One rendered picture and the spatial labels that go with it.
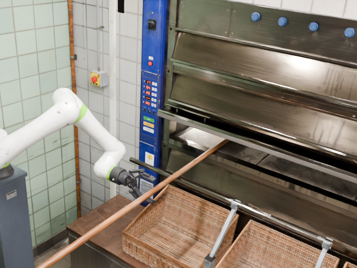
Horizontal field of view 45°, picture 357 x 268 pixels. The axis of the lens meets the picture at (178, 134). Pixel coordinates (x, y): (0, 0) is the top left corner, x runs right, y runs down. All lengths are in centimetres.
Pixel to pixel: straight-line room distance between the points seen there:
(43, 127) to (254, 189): 128
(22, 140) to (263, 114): 127
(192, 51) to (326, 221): 122
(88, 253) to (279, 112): 155
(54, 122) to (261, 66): 111
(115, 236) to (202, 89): 112
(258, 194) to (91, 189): 153
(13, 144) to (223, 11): 129
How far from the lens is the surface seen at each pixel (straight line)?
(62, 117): 210
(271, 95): 238
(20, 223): 259
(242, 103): 247
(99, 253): 292
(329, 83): 225
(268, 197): 262
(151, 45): 270
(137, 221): 280
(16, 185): 245
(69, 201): 373
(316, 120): 234
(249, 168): 258
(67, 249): 189
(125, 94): 298
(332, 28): 222
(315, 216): 256
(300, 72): 229
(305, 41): 227
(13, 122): 308
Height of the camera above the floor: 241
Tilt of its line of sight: 25 degrees down
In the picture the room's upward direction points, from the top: 4 degrees clockwise
